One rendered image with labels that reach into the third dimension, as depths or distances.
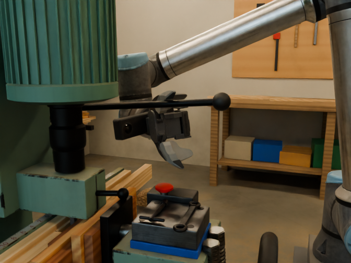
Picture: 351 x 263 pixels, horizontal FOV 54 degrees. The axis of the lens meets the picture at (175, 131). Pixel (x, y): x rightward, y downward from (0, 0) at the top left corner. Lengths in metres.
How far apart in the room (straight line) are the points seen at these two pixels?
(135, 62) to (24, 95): 0.43
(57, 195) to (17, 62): 0.23
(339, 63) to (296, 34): 2.89
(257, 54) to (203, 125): 0.99
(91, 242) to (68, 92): 0.22
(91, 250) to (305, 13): 0.79
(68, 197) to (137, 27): 3.74
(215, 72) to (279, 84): 0.70
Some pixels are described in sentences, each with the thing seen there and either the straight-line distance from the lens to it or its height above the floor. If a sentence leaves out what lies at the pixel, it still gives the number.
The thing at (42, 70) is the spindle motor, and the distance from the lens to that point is 0.53.
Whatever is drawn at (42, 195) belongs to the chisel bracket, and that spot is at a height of 1.00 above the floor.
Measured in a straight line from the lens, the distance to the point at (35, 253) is 0.59.
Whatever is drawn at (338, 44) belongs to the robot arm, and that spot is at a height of 1.26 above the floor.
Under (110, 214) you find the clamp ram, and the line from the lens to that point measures 0.55.
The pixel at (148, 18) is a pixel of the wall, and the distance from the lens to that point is 4.21.
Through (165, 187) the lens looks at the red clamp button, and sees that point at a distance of 0.56.
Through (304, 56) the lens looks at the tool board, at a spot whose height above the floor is 1.27.
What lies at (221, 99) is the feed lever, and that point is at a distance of 0.63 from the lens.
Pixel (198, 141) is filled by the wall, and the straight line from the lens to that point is 4.07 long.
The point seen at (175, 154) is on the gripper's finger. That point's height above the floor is 1.04.
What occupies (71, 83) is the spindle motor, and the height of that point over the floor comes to 1.19.
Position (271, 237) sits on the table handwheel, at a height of 0.95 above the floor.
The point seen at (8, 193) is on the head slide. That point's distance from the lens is 0.65.
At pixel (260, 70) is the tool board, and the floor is 1.12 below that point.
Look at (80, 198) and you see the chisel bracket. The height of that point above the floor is 1.00.
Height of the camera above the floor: 1.22
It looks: 12 degrees down
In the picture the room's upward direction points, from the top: straight up
